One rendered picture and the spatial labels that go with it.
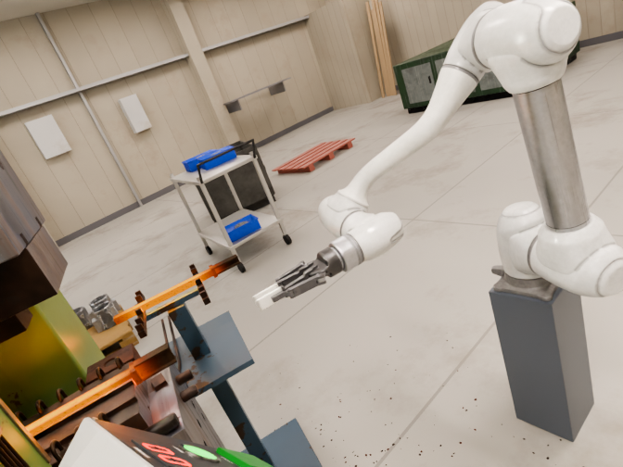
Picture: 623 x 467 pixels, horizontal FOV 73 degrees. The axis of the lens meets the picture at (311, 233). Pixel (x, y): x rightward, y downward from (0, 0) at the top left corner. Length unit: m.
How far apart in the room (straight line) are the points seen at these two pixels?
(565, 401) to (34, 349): 1.60
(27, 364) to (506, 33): 1.35
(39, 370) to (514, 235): 1.35
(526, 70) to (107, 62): 8.90
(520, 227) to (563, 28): 0.58
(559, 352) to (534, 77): 0.88
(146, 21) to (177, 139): 2.35
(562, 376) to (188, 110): 9.05
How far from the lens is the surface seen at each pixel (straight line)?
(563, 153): 1.14
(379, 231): 1.11
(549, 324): 1.51
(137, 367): 1.06
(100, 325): 3.85
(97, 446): 0.56
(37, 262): 0.85
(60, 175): 9.08
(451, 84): 1.15
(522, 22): 1.02
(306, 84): 11.64
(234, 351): 1.53
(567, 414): 1.77
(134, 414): 0.98
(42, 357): 1.30
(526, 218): 1.37
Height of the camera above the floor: 1.48
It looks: 21 degrees down
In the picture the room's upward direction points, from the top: 21 degrees counter-clockwise
